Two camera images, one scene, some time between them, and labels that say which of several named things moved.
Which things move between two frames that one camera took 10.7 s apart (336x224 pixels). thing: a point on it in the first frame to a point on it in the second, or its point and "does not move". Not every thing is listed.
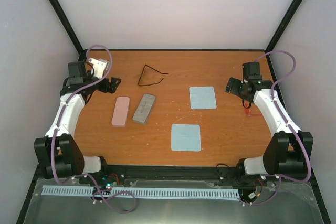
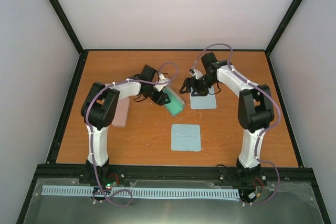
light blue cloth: [202, 97] does not move
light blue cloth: [186, 137] does not move
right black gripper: [234, 89] to [187, 82]
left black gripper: [104, 88] to [159, 99]
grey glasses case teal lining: [144, 108] to [177, 105]
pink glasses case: [119, 118] does not move
